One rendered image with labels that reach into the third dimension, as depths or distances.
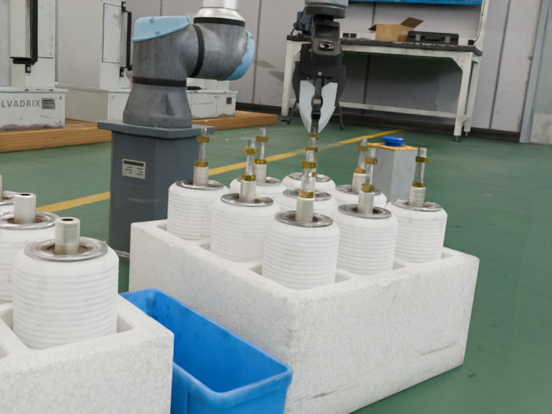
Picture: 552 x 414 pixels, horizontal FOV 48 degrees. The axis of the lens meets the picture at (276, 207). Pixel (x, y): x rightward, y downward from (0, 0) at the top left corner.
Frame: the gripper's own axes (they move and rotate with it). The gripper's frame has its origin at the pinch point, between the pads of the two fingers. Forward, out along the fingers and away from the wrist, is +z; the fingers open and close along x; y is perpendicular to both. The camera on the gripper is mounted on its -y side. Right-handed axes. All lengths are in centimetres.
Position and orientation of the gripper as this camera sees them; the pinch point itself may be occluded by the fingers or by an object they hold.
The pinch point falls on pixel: (314, 126)
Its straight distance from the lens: 110.8
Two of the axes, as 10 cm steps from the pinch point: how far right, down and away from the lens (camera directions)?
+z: -0.8, 9.7, 2.1
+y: 0.1, -2.1, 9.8
